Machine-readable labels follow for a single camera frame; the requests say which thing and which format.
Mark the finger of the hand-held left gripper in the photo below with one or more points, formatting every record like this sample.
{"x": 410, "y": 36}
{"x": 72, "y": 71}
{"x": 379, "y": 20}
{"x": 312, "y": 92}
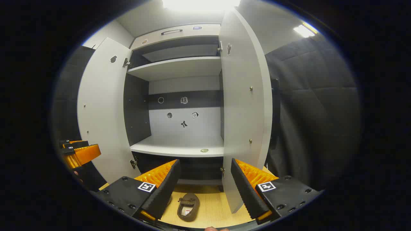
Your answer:
{"x": 75, "y": 143}
{"x": 83, "y": 155}

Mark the black backdrop cloth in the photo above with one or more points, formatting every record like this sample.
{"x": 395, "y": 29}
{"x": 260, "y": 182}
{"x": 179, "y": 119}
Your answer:
{"x": 314, "y": 112}

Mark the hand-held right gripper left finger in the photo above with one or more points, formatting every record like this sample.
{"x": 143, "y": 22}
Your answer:
{"x": 165, "y": 189}

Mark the white shoe cabinet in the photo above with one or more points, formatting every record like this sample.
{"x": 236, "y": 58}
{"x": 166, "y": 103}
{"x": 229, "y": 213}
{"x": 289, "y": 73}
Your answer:
{"x": 179, "y": 146}

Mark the ceiling light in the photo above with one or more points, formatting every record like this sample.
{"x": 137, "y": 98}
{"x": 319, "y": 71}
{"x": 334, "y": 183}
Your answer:
{"x": 303, "y": 30}
{"x": 199, "y": 4}

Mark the brown fuzzy shoe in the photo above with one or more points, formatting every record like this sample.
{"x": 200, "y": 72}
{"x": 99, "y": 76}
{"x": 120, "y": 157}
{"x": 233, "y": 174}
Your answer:
{"x": 188, "y": 205}

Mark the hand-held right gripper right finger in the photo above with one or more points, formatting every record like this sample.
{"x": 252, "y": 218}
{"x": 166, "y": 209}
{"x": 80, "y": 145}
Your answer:
{"x": 245, "y": 192}

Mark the white cabinet drawer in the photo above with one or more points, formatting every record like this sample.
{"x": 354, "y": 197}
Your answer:
{"x": 151, "y": 38}

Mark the white shoe cabinet door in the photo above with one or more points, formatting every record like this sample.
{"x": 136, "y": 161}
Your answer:
{"x": 102, "y": 112}
{"x": 240, "y": 112}

